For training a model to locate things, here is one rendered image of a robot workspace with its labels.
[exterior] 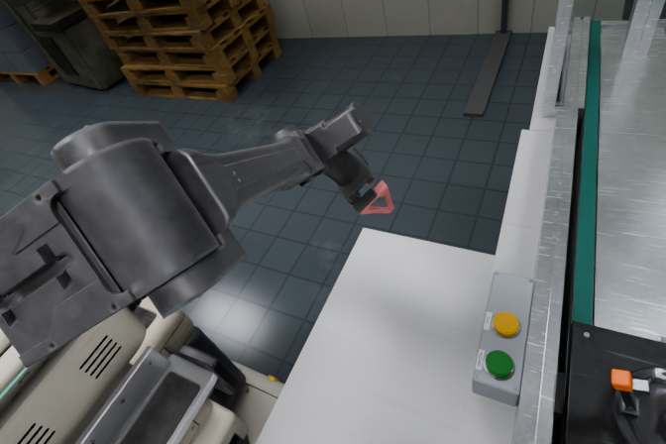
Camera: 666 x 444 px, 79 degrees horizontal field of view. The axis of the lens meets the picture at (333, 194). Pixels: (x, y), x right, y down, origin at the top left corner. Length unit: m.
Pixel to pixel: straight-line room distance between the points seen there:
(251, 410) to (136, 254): 1.35
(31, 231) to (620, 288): 0.86
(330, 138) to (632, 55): 1.09
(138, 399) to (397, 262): 0.57
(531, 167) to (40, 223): 1.07
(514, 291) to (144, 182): 0.68
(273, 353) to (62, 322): 1.69
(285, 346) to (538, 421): 1.36
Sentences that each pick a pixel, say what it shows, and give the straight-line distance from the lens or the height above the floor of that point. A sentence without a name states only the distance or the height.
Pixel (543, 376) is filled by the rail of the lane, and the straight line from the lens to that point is 0.74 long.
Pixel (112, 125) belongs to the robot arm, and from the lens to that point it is 0.26.
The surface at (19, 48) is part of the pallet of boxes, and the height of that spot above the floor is 0.46.
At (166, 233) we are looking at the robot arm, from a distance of 0.23.
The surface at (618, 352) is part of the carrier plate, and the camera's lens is 0.78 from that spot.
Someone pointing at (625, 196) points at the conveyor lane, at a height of 0.92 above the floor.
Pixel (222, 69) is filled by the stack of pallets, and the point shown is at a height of 0.30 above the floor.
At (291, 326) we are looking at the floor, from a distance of 1.96.
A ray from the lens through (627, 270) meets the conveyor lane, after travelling 0.93.
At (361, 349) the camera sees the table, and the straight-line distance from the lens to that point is 0.87.
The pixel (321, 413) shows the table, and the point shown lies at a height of 0.86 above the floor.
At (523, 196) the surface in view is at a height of 0.86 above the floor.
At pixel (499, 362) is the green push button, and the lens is 0.73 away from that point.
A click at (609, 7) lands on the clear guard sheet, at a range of 1.75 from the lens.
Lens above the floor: 1.64
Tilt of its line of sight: 43 degrees down
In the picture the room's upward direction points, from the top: 18 degrees counter-clockwise
